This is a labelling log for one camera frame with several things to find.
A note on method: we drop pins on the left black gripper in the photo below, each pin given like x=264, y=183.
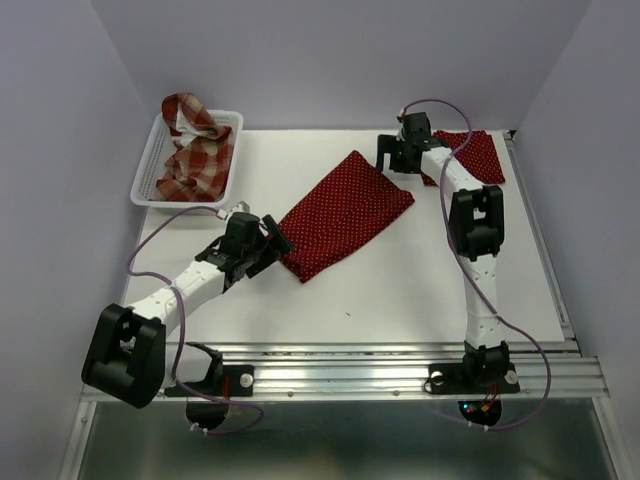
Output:
x=273, y=248

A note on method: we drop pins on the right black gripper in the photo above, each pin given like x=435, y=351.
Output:
x=386, y=144

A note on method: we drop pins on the red polka dot skirt pile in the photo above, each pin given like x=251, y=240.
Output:
x=351, y=205

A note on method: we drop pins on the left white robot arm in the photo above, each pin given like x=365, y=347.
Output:
x=128, y=357

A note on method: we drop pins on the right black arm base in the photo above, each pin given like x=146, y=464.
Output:
x=448, y=379

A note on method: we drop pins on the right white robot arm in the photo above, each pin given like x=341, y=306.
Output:
x=474, y=220

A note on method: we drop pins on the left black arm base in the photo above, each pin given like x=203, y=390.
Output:
x=223, y=381

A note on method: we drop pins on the red plaid skirt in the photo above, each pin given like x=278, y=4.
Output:
x=199, y=168

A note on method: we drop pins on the white plastic basket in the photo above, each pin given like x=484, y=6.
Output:
x=159, y=147

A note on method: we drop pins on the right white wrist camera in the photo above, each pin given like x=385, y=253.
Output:
x=403, y=130

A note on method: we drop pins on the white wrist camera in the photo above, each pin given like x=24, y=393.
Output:
x=226, y=214
x=403, y=130

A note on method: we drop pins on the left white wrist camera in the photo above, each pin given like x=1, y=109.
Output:
x=226, y=214

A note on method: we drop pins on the aluminium rail frame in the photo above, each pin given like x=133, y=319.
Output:
x=341, y=367

